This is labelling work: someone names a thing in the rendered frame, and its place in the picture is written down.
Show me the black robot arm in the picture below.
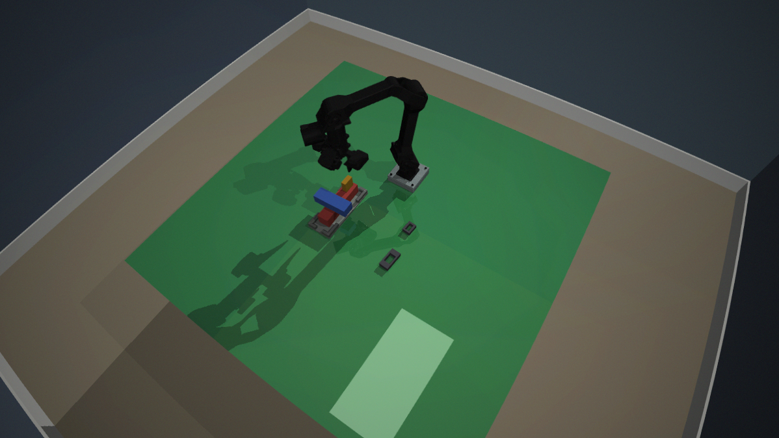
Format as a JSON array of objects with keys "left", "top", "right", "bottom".
[{"left": 300, "top": 76, "right": 428, "bottom": 181}]

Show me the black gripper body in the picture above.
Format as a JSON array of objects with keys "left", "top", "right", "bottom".
[{"left": 312, "top": 134, "right": 369, "bottom": 170}]

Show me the brown rectangular block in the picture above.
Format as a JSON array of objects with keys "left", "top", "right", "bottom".
[{"left": 341, "top": 175, "right": 353, "bottom": 192}]

